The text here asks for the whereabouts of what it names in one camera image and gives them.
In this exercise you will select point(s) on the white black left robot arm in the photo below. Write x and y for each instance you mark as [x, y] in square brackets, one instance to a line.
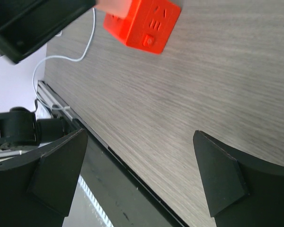
[20, 129]

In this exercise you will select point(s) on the pink plug adapter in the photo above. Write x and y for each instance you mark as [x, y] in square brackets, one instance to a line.
[118, 8]

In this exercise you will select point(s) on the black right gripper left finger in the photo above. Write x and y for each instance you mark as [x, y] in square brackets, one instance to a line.
[37, 188]

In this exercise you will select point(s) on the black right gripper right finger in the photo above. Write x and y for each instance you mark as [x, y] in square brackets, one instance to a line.
[241, 190]

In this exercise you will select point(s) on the orange-red cube socket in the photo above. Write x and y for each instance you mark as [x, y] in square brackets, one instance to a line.
[147, 26]

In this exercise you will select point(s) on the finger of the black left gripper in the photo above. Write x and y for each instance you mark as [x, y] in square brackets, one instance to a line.
[27, 25]

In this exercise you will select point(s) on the white slotted cable duct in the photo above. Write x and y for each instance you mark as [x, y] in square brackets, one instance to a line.
[104, 219]

